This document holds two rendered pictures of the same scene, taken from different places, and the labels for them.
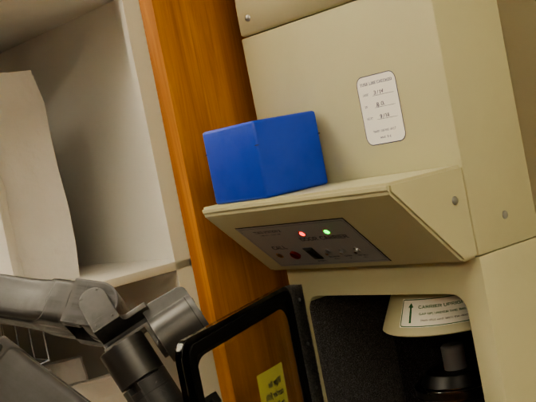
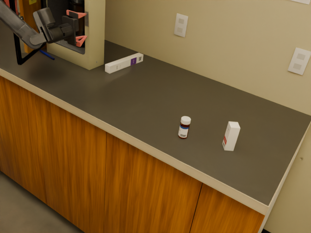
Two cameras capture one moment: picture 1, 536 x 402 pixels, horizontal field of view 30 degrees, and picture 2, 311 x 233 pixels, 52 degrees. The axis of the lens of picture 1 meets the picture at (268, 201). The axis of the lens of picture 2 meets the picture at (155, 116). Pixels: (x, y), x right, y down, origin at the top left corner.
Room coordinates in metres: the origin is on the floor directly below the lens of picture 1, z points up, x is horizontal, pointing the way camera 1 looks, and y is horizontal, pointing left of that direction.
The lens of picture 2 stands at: (-0.46, -0.03, 1.66)
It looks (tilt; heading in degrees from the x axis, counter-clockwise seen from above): 33 degrees down; 339
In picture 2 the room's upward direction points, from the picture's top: 8 degrees clockwise
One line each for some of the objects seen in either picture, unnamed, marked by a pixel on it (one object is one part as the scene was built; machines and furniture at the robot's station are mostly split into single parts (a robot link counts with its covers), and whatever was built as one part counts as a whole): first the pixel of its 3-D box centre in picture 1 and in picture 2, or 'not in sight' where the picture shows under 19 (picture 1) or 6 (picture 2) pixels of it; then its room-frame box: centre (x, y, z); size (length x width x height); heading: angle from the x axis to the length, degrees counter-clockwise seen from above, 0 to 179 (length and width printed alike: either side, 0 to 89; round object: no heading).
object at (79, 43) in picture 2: not in sight; (78, 35); (0.89, -0.14, 1.18); 0.09 x 0.07 x 0.07; 130
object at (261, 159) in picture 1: (265, 158); not in sight; (1.21, -0.01, 1.56); 0.10 x 0.10 x 0.09; 39
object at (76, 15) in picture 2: not in sight; (77, 19); (0.89, -0.14, 1.25); 0.09 x 0.07 x 0.07; 130
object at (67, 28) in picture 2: not in sight; (65, 31); (0.84, -0.09, 1.21); 0.07 x 0.07 x 0.10; 40
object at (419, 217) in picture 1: (329, 230); not in sight; (1.14, -0.06, 1.46); 0.32 x 0.11 x 0.10; 39
